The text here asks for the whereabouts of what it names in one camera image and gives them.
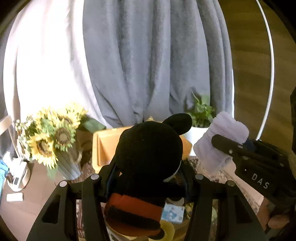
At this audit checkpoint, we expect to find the beige sheer curtain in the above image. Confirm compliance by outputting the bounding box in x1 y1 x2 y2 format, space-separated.
3 1 107 125

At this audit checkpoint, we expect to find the white remote control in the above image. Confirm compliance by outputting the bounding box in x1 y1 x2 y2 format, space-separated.
6 193 23 202

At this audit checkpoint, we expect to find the black mouse plush toy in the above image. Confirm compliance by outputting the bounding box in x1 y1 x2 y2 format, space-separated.
104 113 192 240

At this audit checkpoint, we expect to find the patterned oriental rug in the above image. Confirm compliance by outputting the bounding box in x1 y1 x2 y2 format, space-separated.
74 156 262 241

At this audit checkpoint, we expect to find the white floor lamp pole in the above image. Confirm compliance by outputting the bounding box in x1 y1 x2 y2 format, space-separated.
254 0 275 141

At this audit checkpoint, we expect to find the round tray with items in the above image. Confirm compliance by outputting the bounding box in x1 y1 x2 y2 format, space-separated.
3 152 31 192

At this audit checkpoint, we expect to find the potted green plant white pot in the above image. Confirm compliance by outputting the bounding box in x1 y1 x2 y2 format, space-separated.
184 92 215 156

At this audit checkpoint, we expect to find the person's right hand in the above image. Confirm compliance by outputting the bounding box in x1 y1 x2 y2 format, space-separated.
257 198 290 230

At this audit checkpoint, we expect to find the sunflower bouquet in vase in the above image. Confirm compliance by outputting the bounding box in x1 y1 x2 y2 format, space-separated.
14 104 106 181

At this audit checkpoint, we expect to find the blue white tissue pack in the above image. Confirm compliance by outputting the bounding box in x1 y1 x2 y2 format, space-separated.
161 203 185 224

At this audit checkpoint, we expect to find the blue folded cloth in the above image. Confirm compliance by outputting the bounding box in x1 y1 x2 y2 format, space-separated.
0 159 9 198

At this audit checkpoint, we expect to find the wooden chair backrest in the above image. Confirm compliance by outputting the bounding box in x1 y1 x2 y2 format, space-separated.
0 115 14 152

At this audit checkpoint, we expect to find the grey curtain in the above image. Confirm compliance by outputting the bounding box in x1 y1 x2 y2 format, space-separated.
83 1 234 127

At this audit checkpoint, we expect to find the lavender ribbed plush roll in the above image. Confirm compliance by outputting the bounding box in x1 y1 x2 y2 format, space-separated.
193 111 249 174

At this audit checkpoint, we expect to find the orange plastic storage crate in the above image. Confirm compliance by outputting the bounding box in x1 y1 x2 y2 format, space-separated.
92 113 192 181

